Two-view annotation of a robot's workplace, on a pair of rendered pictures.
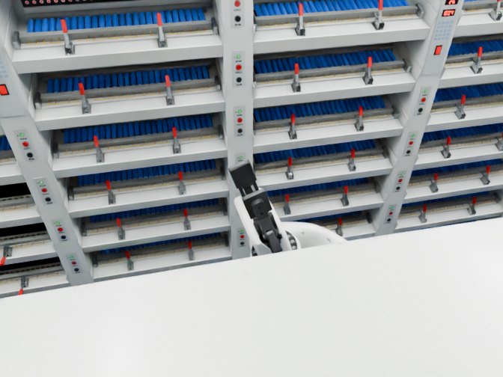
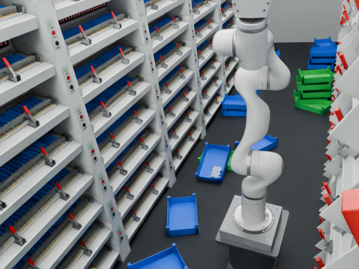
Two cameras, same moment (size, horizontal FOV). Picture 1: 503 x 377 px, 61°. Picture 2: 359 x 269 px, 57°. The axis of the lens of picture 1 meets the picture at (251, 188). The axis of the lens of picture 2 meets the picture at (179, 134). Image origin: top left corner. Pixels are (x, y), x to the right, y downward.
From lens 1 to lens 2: 0.86 m
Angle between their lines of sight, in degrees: 41
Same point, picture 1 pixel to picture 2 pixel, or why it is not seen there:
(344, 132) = (121, 67)
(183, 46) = (11, 23)
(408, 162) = (155, 77)
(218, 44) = (34, 16)
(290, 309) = not seen: outside the picture
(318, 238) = not seen: hidden behind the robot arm
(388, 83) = (127, 25)
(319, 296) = not seen: outside the picture
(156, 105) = (8, 86)
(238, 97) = (61, 58)
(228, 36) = (39, 8)
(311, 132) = (106, 76)
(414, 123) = (147, 49)
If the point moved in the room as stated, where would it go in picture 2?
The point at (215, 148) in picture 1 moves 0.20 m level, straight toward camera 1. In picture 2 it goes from (60, 110) to (94, 117)
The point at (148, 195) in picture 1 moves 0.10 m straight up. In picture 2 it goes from (28, 183) to (18, 163)
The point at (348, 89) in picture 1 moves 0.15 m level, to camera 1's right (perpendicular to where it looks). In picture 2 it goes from (113, 34) to (133, 26)
